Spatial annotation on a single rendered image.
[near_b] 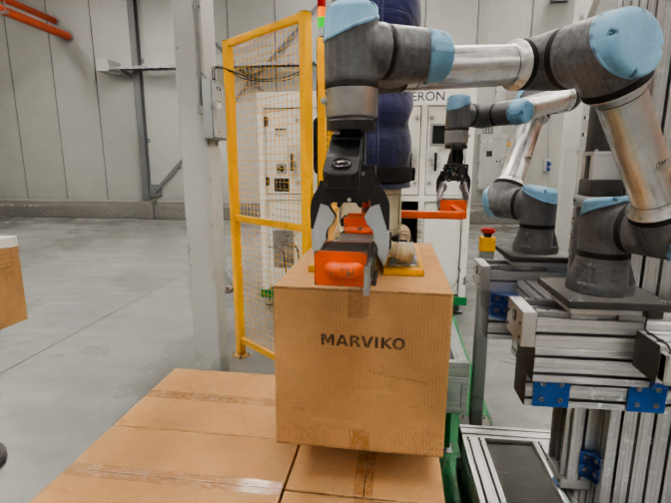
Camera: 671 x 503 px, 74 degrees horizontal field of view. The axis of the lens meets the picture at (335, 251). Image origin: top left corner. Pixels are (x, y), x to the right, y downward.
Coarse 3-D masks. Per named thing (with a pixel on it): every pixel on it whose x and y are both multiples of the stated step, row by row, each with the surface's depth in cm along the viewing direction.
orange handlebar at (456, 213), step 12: (408, 216) 126; (420, 216) 126; (432, 216) 125; (444, 216) 125; (456, 216) 124; (348, 228) 90; (360, 228) 90; (336, 264) 61; (348, 264) 61; (360, 264) 61; (336, 276) 61; (348, 276) 61
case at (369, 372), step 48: (288, 288) 100; (336, 288) 98; (384, 288) 98; (432, 288) 99; (288, 336) 102; (336, 336) 101; (384, 336) 99; (432, 336) 98; (288, 384) 105; (336, 384) 103; (384, 384) 101; (432, 384) 100; (288, 432) 107; (336, 432) 105; (384, 432) 104; (432, 432) 102
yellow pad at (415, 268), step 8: (400, 240) 131; (416, 248) 135; (416, 256) 122; (392, 264) 111; (400, 264) 111; (408, 264) 111; (416, 264) 111; (384, 272) 110; (392, 272) 109; (400, 272) 109; (408, 272) 109; (416, 272) 109
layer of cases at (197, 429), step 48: (192, 384) 164; (240, 384) 164; (144, 432) 134; (192, 432) 135; (240, 432) 134; (96, 480) 114; (144, 480) 114; (192, 480) 114; (240, 480) 114; (288, 480) 114; (336, 480) 114; (384, 480) 114; (432, 480) 114
